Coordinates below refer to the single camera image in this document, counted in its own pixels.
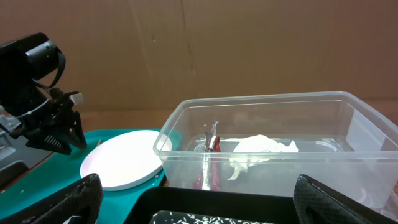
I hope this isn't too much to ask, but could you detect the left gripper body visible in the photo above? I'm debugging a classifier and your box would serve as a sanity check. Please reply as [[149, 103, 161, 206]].
[[18, 88, 79, 136]]

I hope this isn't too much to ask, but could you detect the black tray bin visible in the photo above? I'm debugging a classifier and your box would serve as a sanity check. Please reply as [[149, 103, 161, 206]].
[[124, 187, 300, 223]]

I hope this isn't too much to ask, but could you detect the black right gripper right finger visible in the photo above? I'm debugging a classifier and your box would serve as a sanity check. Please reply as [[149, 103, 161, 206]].
[[293, 174, 397, 224]]

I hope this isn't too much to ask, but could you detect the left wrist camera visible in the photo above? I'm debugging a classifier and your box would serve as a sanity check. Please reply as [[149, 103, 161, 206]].
[[69, 93, 84, 105]]

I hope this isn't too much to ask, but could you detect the clear plastic bin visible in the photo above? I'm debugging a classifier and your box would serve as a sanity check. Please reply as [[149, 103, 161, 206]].
[[153, 91, 397, 220]]

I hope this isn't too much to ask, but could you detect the spilled white rice pile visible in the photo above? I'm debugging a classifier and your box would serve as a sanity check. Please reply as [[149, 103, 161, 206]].
[[149, 210, 270, 224]]

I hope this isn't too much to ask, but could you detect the white napkin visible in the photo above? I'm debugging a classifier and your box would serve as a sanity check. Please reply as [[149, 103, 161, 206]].
[[228, 134, 299, 180]]

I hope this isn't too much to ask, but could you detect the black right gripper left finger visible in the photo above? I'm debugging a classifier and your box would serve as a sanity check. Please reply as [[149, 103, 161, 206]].
[[1, 173, 104, 224]]

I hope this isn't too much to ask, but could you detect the red snack wrapper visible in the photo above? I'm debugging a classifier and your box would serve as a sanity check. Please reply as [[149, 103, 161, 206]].
[[193, 121, 221, 191]]

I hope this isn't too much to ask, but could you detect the teal plastic tray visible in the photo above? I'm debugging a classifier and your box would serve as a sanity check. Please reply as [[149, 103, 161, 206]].
[[1, 129, 165, 223]]

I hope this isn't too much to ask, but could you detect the grey dishwasher rack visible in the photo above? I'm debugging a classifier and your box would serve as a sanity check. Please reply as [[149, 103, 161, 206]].
[[1, 129, 51, 187]]

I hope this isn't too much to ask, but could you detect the white round plate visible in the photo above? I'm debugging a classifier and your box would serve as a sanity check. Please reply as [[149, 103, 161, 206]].
[[80, 130, 172, 191]]

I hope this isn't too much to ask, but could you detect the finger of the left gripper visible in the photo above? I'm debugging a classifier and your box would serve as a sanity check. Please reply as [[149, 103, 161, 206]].
[[25, 128, 72, 155], [64, 111, 87, 149]]

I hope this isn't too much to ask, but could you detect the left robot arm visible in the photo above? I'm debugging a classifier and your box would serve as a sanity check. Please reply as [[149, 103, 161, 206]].
[[1, 32, 104, 223]]

